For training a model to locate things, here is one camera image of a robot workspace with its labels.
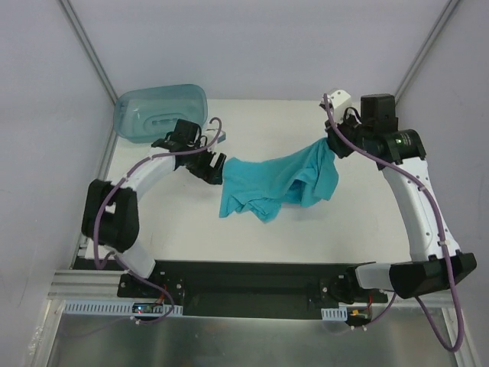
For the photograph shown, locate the teal t shirt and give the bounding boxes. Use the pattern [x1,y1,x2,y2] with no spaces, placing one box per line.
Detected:
[219,138,339,223]

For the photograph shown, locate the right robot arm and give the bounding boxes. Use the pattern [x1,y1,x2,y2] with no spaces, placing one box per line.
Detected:
[320,89,477,304]

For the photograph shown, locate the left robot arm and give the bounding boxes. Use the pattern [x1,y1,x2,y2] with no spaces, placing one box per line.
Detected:
[81,117,226,297]

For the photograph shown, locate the translucent blue plastic bin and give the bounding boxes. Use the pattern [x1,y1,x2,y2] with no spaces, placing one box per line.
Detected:
[113,84,208,144]

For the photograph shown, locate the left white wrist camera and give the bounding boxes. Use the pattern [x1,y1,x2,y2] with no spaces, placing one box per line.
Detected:
[200,128,226,146]

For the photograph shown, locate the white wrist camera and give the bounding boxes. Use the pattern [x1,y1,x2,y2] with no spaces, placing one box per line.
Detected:
[200,128,226,146]
[327,89,352,122]

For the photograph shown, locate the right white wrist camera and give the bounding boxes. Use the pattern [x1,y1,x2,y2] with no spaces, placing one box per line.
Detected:
[327,89,352,122]

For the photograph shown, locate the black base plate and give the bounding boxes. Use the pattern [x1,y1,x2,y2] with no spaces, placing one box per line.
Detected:
[117,259,387,320]

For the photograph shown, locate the right aluminium frame post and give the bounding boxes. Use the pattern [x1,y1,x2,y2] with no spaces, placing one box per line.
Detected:
[394,0,463,104]

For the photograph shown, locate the aluminium frame post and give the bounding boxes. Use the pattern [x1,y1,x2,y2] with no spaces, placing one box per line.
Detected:
[394,0,463,104]
[58,0,118,105]

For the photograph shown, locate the right white cable duct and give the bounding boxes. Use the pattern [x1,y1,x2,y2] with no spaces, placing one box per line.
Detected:
[321,307,348,322]

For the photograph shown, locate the white cable duct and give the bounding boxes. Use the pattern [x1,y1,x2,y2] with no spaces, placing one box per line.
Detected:
[64,300,183,317]
[321,307,348,322]

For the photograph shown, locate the left white cable duct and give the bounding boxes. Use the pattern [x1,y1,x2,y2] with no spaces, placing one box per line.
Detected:
[64,300,183,317]

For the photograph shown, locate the left aluminium frame post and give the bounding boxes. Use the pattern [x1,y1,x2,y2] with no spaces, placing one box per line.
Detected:
[58,0,118,105]

